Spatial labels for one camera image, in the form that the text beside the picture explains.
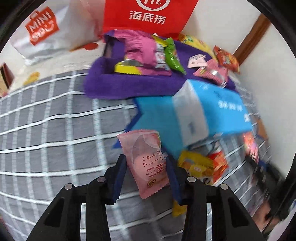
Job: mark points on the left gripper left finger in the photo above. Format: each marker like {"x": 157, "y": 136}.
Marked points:
{"x": 61, "y": 220}

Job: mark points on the pink peach candy packet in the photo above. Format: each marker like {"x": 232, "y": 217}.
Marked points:
{"x": 145, "y": 160}

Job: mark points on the pink snack bag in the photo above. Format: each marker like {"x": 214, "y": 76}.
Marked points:
{"x": 218, "y": 74}

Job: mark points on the magenta cartoon snack bag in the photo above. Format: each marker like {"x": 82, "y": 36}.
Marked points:
{"x": 144, "y": 55}

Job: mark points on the yellow orange snack packet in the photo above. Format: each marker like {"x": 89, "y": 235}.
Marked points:
{"x": 208, "y": 169}

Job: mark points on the grey checkered bed sheet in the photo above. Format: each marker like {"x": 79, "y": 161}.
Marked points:
{"x": 52, "y": 134}

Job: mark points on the orange Lays chips bag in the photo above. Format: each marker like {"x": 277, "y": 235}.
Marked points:
{"x": 226, "y": 60}

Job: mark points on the purple felt storage box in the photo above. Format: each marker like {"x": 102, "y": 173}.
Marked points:
{"x": 103, "y": 83}

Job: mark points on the small pink white packet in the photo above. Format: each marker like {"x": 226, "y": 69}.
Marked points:
{"x": 197, "y": 61}

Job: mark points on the green snack packet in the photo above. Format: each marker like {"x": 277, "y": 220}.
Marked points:
{"x": 172, "y": 58}

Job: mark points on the yellow Lays chips bag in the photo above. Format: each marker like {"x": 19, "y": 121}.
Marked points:
{"x": 196, "y": 43}

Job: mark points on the white plastic shopping bag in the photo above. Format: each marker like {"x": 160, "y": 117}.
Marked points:
{"x": 56, "y": 27}

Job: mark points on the red paper shopping bag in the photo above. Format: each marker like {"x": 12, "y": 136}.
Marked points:
{"x": 167, "y": 18}

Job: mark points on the brown wooden door frame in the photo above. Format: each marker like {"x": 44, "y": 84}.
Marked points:
{"x": 256, "y": 33}

